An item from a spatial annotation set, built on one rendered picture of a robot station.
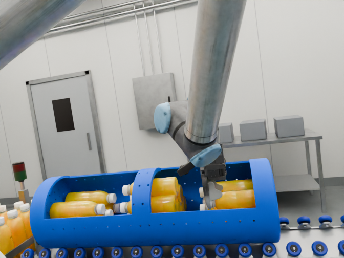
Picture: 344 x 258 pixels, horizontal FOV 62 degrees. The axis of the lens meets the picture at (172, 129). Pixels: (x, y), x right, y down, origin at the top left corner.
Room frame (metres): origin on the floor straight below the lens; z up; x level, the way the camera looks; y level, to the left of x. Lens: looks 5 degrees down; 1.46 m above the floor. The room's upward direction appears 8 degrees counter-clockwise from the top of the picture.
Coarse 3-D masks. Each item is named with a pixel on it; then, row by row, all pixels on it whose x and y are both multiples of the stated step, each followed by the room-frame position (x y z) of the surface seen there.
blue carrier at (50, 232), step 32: (256, 160) 0.97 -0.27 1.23; (64, 192) 1.24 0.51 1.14; (192, 192) 1.17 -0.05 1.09; (256, 192) 0.86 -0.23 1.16; (32, 224) 1.02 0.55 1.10; (64, 224) 0.99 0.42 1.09; (96, 224) 0.97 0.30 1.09; (128, 224) 0.94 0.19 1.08; (160, 224) 0.92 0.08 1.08; (192, 224) 0.89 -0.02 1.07; (224, 224) 0.87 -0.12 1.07; (256, 224) 0.85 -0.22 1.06
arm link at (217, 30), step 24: (216, 0) 0.49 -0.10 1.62; (240, 0) 0.49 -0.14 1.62; (216, 24) 0.52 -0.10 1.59; (240, 24) 0.54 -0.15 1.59; (216, 48) 0.55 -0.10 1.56; (192, 72) 0.62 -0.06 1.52; (216, 72) 0.59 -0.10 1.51; (192, 96) 0.65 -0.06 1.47; (216, 96) 0.63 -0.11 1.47; (192, 120) 0.70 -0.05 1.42; (216, 120) 0.69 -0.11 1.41; (192, 144) 0.74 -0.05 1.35; (216, 144) 0.76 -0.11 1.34
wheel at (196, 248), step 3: (195, 246) 0.93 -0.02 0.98; (198, 246) 0.93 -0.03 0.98; (201, 246) 0.93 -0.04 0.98; (195, 249) 0.93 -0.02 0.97; (198, 249) 0.93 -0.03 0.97; (201, 249) 0.92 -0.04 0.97; (204, 249) 0.92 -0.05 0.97; (195, 252) 0.92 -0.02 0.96; (198, 252) 0.92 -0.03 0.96; (201, 252) 0.92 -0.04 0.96; (204, 252) 0.92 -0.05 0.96; (195, 255) 0.92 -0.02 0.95; (198, 255) 0.92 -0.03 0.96; (201, 255) 0.91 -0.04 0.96; (204, 255) 0.92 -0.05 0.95
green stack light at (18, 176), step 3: (21, 171) 1.59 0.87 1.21; (24, 171) 1.61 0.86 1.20; (15, 174) 1.58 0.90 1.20; (18, 174) 1.58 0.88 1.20; (21, 174) 1.59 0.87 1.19; (24, 174) 1.60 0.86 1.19; (15, 177) 1.58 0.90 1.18; (18, 177) 1.58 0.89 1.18; (21, 177) 1.59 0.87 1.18; (24, 177) 1.60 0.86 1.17; (15, 180) 1.59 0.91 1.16; (18, 180) 1.58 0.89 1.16
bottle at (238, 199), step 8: (224, 192) 0.95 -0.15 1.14; (232, 192) 0.94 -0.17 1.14; (240, 192) 0.93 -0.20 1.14; (248, 192) 0.92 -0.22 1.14; (216, 200) 0.94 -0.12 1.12; (224, 200) 0.93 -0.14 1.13; (232, 200) 0.92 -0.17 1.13; (240, 200) 0.91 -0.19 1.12; (248, 200) 0.91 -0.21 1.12; (224, 208) 0.92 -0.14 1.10; (232, 208) 0.92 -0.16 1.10
